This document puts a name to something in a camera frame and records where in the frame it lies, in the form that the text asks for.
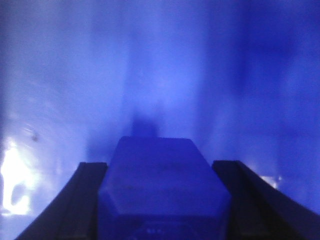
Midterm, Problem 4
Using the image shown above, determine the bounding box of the large blue bin right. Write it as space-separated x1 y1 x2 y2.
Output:
0 0 320 240

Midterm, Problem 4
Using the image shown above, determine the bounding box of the blue rectangular plastic part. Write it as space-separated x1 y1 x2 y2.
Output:
97 137 231 240

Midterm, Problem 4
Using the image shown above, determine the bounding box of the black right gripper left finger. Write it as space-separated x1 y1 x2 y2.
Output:
16 162 108 240

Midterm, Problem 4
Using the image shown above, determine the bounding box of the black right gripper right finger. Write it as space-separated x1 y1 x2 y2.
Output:
212 160 320 240

